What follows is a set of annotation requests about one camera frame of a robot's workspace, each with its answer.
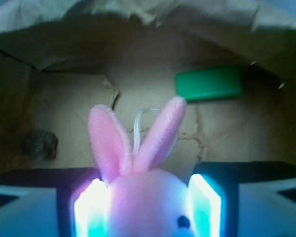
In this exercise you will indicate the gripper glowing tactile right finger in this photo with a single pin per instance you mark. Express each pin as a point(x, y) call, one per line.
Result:
point(244, 199)

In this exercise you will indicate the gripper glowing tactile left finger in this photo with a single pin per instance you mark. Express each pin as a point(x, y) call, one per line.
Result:
point(65, 202)

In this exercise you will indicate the pink plush bunny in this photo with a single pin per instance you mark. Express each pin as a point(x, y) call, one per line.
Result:
point(144, 200)

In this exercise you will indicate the dark grey rock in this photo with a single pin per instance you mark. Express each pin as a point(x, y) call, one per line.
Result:
point(40, 144)

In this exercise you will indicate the green rectangular block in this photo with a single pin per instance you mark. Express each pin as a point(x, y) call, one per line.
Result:
point(209, 84)

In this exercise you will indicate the brown paper bag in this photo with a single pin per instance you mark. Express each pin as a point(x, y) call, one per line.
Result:
point(58, 58)

